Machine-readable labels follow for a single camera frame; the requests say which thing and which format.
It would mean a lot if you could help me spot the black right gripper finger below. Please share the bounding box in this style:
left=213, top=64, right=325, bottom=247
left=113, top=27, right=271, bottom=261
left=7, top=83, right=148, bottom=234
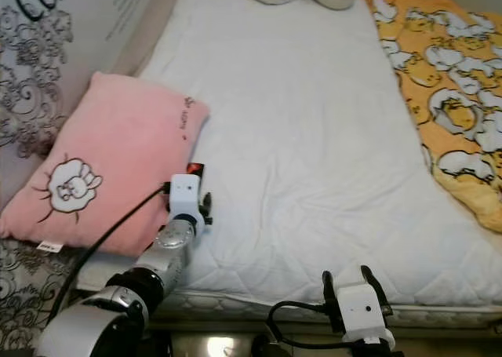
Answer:
left=361, top=265, right=391, bottom=319
left=322, top=271, right=342, bottom=326

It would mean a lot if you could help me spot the pink sheep print pillow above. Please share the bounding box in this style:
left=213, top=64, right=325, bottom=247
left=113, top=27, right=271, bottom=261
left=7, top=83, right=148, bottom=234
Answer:
left=2, top=71, right=211, bottom=257

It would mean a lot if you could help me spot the yellow cartoon print blanket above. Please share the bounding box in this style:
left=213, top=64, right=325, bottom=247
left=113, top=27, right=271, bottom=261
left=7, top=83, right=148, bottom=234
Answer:
left=361, top=0, right=502, bottom=234

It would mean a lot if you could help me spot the white quilted mattress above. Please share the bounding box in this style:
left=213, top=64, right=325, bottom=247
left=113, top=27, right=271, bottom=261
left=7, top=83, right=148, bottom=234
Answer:
left=78, top=0, right=502, bottom=330

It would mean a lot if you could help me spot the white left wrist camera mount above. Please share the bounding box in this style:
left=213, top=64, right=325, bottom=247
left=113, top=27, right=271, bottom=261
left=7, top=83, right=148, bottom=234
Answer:
left=169, top=174, right=205, bottom=231

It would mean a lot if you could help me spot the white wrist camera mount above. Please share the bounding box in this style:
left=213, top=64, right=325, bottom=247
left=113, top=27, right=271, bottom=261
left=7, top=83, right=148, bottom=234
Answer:
left=169, top=174, right=205, bottom=231
left=336, top=282, right=395, bottom=346

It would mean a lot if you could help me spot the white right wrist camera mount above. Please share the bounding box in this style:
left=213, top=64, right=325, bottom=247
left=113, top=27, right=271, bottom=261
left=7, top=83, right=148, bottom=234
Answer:
left=336, top=282, right=395, bottom=346

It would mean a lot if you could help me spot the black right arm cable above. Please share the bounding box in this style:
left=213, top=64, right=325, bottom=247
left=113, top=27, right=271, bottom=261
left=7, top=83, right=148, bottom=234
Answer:
left=265, top=301, right=338, bottom=350

